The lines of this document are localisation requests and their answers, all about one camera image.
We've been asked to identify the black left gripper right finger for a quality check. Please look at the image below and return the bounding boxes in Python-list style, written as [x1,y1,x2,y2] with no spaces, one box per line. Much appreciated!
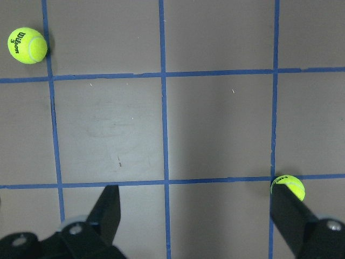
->
[270,184,318,256]

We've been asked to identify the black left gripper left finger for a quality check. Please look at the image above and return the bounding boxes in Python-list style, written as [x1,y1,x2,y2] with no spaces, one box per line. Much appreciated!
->
[86,185,120,245]

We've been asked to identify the tennis ball near finger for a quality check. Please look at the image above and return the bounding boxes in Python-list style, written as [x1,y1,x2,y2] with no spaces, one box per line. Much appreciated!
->
[270,174,306,201]

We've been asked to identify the Wilson tennis ball far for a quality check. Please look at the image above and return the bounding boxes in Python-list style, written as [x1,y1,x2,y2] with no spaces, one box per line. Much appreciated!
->
[8,27,48,64]

